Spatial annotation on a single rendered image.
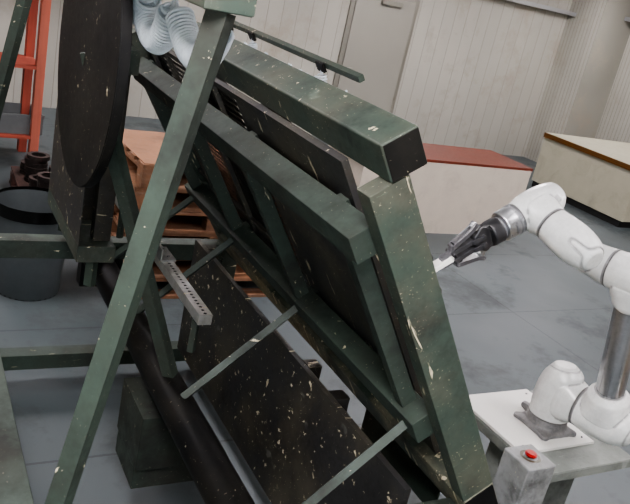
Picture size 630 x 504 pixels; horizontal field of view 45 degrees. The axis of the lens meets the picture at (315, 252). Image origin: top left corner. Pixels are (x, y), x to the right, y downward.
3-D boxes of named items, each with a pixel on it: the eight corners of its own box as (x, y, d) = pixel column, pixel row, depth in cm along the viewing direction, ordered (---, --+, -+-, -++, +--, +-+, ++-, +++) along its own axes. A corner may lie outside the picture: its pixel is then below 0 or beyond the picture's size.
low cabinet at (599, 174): (719, 233, 1080) (741, 179, 1053) (619, 229, 973) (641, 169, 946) (624, 193, 1217) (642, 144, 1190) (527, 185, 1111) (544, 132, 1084)
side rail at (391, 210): (463, 502, 226) (493, 482, 229) (369, 197, 166) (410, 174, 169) (451, 489, 231) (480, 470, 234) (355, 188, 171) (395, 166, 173)
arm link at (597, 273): (578, 229, 255) (616, 244, 246) (594, 243, 269) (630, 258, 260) (559, 263, 255) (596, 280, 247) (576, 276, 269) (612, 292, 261)
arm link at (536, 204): (504, 194, 213) (536, 222, 205) (547, 168, 216) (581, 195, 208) (502, 219, 221) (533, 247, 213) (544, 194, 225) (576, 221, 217)
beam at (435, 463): (471, 527, 233) (500, 507, 235) (464, 503, 226) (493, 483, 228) (221, 246, 410) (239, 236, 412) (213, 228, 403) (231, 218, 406)
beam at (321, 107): (392, 185, 167) (429, 164, 170) (381, 145, 162) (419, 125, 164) (135, 26, 345) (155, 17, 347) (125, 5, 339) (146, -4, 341)
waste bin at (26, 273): (63, 274, 510) (72, 190, 490) (68, 306, 470) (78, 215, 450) (-13, 271, 491) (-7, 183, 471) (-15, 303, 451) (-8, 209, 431)
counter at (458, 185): (512, 235, 838) (533, 169, 812) (343, 230, 727) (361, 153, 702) (472, 212, 894) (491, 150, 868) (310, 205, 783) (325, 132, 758)
